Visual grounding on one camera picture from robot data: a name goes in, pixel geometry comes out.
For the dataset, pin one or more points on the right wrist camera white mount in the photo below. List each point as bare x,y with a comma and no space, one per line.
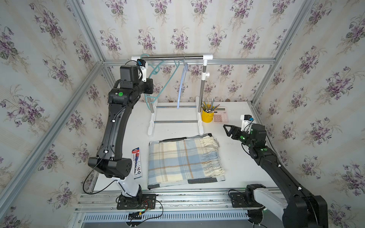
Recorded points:
246,120

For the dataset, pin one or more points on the teal plastic hanger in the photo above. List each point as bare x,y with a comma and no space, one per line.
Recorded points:
161,73

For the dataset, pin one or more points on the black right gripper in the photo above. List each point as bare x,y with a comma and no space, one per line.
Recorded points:
236,129

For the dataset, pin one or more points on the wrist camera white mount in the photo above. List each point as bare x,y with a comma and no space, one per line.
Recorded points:
143,66
246,120

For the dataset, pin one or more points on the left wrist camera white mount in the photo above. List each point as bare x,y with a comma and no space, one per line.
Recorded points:
143,66

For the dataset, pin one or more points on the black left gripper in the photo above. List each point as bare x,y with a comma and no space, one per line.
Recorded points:
150,82

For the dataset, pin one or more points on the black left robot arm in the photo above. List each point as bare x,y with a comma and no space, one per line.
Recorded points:
109,160

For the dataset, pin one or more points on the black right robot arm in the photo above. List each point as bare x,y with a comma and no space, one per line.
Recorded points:
301,208

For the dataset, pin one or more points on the pencils in cup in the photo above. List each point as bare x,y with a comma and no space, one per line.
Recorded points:
209,106

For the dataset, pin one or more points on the yellow pencil cup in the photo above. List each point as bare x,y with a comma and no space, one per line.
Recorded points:
207,116

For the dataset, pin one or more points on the blue cream plaid scarf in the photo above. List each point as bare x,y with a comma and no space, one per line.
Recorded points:
182,159

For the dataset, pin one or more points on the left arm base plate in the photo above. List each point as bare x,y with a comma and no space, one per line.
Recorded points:
140,202

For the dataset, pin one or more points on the light blue plastic hanger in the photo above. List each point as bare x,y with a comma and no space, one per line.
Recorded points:
180,91

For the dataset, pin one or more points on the aluminium mounting rail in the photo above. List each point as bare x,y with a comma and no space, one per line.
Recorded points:
171,200

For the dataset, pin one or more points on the packaged pen blister pack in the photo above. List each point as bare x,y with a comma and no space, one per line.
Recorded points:
137,172

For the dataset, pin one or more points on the pink calculator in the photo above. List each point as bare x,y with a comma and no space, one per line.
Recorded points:
220,116

